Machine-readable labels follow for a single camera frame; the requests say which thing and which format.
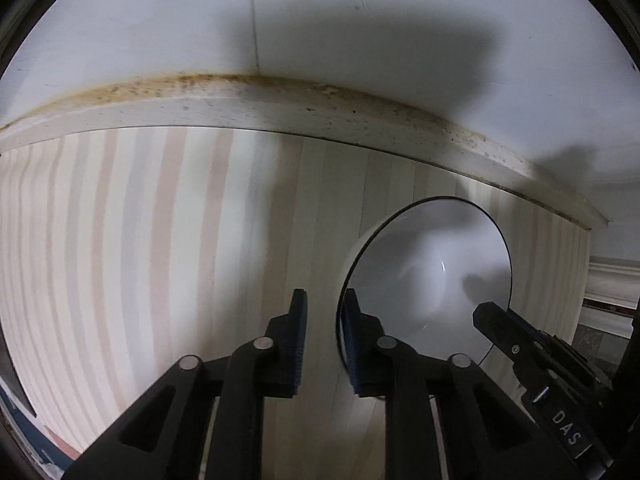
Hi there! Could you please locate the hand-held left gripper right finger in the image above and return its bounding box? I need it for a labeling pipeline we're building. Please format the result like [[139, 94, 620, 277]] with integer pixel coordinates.
[[341, 288, 583, 480]]

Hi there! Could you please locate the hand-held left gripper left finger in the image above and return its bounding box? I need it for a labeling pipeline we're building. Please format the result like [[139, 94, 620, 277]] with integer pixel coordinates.
[[62, 288, 307, 480]]

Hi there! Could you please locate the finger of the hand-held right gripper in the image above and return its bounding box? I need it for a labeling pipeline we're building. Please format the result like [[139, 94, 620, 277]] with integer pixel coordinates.
[[472, 301, 551, 366]]

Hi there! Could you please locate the white bowl with dark rim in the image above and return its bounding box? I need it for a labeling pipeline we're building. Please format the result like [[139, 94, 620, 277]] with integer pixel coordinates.
[[333, 196, 514, 401]]

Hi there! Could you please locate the striped counter mat with cat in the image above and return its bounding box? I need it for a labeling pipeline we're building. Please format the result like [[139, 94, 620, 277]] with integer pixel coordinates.
[[0, 127, 593, 480]]

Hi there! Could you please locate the white door frame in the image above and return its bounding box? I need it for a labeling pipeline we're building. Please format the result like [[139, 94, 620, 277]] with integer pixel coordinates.
[[582, 255, 640, 321]]

